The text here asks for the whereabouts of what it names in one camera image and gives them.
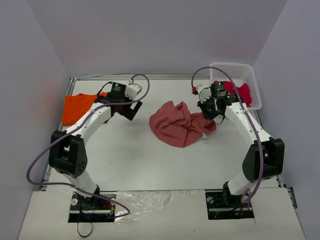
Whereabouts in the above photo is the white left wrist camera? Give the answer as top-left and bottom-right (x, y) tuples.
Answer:
(124, 79), (142, 101)

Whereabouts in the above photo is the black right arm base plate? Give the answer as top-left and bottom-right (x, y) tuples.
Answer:
(205, 189), (255, 220)

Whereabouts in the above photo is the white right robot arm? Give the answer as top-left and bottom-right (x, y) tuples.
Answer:
(192, 82), (285, 207)

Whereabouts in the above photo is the pink t shirt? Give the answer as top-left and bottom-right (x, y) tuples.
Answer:
(149, 101), (217, 148)

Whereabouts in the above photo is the white plastic basket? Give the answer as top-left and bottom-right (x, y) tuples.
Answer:
(210, 62), (262, 111)

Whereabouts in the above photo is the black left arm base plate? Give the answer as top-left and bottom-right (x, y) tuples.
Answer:
(68, 192), (115, 223)

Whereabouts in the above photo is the orange folded t shirt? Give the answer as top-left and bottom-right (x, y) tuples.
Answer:
(61, 93), (97, 126)

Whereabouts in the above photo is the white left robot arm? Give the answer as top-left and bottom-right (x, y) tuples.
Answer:
(48, 80), (142, 209)

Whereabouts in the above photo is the magenta t shirt in basket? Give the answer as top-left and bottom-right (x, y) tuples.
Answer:
(223, 81), (252, 107)

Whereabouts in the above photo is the thin black cable loop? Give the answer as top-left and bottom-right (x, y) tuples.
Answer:
(76, 221), (93, 238)

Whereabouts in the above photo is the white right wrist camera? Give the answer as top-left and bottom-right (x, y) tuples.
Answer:
(192, 84), (212, 102)

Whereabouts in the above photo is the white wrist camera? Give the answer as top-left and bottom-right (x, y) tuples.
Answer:
(192, 84), (212, 102)
(124, 79), (142, 101)

